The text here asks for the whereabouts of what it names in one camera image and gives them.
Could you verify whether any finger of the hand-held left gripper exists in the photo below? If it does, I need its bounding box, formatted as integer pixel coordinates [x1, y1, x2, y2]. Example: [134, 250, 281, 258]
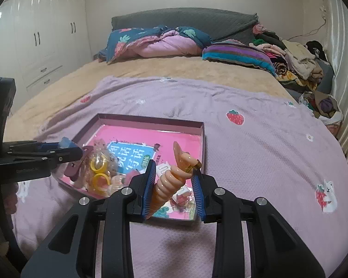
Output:
[6, 140, 61, 154]
[9, 146, 84, 170]

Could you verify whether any pale striped curtain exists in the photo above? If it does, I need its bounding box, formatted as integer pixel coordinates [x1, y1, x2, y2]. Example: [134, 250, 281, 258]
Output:
[325, 0, 348, 165]

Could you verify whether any beige bed sheet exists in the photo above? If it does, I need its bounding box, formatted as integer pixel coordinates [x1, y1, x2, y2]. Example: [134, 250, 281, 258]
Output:
[3, 55, 296, 142]

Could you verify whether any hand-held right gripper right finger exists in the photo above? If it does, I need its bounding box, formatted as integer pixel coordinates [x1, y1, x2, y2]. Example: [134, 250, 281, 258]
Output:
[191, 172, 327, 278]

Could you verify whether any pink and teal quilt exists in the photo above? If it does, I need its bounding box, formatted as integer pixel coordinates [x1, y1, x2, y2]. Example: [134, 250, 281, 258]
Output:
[98, 26, 212, 64]

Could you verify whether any maroon hair clip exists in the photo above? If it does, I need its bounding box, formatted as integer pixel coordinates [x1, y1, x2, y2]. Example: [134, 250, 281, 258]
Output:
[64, 145, 94, 181]

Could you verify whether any shallow dark cardboard box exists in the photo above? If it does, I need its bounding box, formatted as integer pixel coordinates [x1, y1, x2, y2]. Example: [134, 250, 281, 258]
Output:
[56, 113, 206, 226]

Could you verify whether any purple strawberry blanket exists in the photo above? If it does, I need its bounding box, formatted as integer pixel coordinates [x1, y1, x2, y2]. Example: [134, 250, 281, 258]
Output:
[9, 77, 348, 278]

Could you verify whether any grey padded headboard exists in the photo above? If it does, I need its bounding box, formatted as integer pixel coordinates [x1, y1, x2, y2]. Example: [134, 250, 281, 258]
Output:
[111, 7, 260, 42]

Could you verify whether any peach spiral hair tie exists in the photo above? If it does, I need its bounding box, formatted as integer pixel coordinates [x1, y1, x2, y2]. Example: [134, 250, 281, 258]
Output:
[146, 140, 203, 219]

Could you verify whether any striped purple pillow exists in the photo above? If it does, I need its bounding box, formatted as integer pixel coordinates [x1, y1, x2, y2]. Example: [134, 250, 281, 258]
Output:
[202, 42, 277, 77]

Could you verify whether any basket of clothes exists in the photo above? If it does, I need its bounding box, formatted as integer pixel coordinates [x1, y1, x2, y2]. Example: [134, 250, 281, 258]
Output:
[299, 90, 344, 135]

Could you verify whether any bag of yellow hair rings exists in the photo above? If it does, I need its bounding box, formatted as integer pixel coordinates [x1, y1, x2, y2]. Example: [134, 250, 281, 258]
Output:
[88, 143, 119, 192]

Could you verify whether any white wardrobe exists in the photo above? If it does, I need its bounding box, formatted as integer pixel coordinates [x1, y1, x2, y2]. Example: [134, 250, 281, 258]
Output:
[0, 0, 94, 102]

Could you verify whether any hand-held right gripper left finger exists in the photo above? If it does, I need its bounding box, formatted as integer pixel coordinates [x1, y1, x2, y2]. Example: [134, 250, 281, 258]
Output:
[20, 161, 157, 278]

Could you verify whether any pile of clothes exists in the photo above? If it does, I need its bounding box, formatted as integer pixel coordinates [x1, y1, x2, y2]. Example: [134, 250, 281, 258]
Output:
[249, 23, 335, 93]

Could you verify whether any pink spiral hair tie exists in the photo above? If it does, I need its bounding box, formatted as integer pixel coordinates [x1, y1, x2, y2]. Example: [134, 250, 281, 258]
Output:
[107, 174, 134, 194]

